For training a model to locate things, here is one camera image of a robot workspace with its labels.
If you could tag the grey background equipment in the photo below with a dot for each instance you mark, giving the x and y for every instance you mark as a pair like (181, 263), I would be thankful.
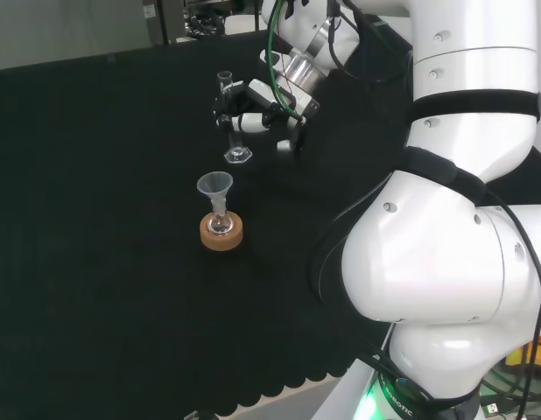
(200, 19)

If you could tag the clear glass round-bottom flask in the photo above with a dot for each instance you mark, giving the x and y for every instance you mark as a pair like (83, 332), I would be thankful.
(220, 224)

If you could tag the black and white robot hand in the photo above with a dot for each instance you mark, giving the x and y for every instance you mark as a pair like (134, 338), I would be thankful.
(258, 121)

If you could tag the clear plastic funnel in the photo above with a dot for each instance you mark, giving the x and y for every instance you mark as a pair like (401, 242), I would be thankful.
(213, 183)

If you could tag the yellow stop button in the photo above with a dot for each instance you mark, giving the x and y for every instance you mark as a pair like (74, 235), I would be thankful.
(526, 350)

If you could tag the clear glass graduated cylinder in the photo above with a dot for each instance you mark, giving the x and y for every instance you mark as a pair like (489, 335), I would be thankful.
(236, 154)

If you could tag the black table cloth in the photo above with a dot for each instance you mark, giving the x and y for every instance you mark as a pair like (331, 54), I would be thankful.
(100, 175)

